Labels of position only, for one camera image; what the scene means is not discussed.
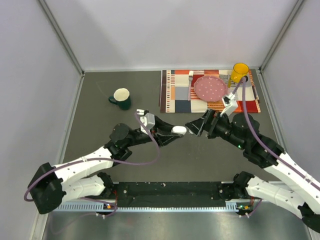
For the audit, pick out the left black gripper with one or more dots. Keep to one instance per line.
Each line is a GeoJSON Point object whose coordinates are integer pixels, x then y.
{"type": "Point", "coordinates": [161, 131]}

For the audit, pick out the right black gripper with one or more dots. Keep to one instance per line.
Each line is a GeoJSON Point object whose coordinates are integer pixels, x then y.
{"type": "Point", "coordinates": [212, 118]}

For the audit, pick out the small white earbud case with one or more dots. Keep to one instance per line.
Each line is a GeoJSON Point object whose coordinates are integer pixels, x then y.
{"type": "Point", "coordinates": [181, 130]}

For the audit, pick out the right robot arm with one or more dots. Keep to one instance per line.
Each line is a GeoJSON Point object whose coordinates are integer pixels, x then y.
{"type": "Point", "coordinates": [303, 196]}

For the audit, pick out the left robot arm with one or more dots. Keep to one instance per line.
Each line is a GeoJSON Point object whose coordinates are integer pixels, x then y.
{"type": "Point", "coordinates": [53, 185]}

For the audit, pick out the colourful patchwork placemat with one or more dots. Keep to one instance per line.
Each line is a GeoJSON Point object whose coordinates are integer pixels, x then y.
{"type": "Point", "coordinates": [177, 97]}

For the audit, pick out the pink polka dot plate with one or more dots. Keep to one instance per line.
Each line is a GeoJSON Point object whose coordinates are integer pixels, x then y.
{"type": "Point", "coordinates": [210, 88]}

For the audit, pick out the dark green mug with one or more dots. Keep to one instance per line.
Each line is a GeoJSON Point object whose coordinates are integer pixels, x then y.
{"type": "Point", "coordinates": [121, 98]}

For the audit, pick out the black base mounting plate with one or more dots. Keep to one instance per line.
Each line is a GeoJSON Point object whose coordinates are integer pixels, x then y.
{"type": "Point", "coordinates": [175, 194]}

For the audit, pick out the yellow mug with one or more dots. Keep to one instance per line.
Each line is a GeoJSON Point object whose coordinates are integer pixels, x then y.
{"type": "Point", "coordinates": [239, 70]}

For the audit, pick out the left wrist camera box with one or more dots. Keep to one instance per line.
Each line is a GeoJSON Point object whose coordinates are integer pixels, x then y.
{"type": "Point", "coordinates": [147, 119]}

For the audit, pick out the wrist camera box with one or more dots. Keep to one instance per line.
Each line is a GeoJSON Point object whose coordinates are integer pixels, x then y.
{"type": "Point", "coordinates": [147, 119]}
{"type": "Point", "coordinates": [230, 104]}

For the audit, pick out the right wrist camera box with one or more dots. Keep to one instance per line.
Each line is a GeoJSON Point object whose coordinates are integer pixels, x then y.
{"type": "Point", "coordinates": [230, 104]}

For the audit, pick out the pink handled fork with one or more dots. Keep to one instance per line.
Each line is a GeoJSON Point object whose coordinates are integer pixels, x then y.
{"type": "Point", "coordinates": [190, 79]}

